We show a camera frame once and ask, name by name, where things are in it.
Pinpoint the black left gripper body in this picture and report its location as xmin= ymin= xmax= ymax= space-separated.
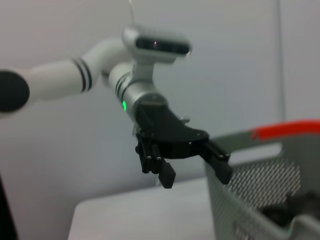
xmin=132 ymin=101 xmax=210 ymax=161

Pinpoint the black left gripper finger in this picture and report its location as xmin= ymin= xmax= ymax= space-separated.
xmin=198 ymin=139 xmax=235 ymax=186
xmin=134 ymin=133 xmax=177 ymax=190

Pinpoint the grey perforated storage bin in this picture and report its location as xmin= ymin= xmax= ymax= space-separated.
xmin=203 ymin=129 xmax=320 ymax=240

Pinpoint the orange bin handle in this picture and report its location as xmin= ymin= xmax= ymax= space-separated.
xmin=251 ymin=120 xmax=320 ymax=141

